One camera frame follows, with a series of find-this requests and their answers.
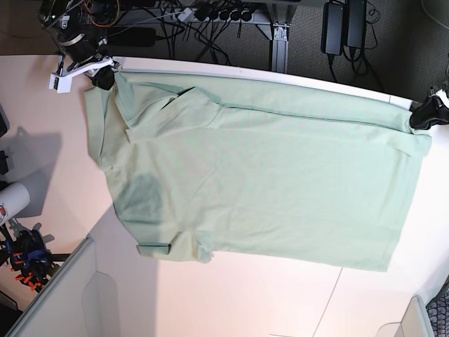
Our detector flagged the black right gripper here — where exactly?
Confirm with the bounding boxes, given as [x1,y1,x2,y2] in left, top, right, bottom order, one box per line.
[88,67,115,91]

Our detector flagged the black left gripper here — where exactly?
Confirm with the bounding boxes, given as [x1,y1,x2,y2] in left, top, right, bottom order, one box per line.
[409,95,448,131]

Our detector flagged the light green T-shirt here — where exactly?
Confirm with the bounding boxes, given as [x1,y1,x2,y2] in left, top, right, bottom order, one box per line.
[84,73,431,272]

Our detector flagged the black power strip with plugs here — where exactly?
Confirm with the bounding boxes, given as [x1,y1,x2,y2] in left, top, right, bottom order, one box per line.
[163,7,270,25]

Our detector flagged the black power adapter right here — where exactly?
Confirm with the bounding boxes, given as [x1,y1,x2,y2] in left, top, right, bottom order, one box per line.
[346,0,366,48]

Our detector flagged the black power adapter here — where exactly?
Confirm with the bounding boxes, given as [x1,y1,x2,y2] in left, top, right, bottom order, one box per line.
[346,0,366,48]
[321,2,344,55]

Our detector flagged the black power adapter left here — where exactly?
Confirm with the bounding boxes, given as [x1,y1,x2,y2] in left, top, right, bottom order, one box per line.
[321,2,344,55]

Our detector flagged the white paper roll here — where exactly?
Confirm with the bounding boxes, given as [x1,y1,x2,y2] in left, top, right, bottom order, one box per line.
[0,183,30,225]

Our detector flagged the aluminium table leg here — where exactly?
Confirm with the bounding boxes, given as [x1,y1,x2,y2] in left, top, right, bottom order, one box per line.
[259,4,295,74]

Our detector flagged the black clamps with orange tips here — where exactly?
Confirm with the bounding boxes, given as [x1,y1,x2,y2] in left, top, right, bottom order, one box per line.
[1,224,55,293]

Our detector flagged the white partition panel left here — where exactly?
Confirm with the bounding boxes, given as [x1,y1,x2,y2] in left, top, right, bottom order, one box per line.
[0,237,159,337]

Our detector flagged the white partition panel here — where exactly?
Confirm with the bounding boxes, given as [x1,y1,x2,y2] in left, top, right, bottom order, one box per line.
[375,296,434,337]
[0,237,159,337]

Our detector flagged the white partition panel right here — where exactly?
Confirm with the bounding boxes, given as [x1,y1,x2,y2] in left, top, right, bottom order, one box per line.
[375,296,434,337]

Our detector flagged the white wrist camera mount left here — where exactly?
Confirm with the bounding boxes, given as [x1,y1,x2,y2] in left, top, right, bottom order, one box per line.
[430,81,449,108]

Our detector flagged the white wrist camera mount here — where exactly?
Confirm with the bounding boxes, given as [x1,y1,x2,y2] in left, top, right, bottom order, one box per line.
[430,81,449,108]
[48,52,121,93]

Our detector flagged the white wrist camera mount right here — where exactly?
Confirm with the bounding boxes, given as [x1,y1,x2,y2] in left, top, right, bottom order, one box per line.
[48,52,121,93]

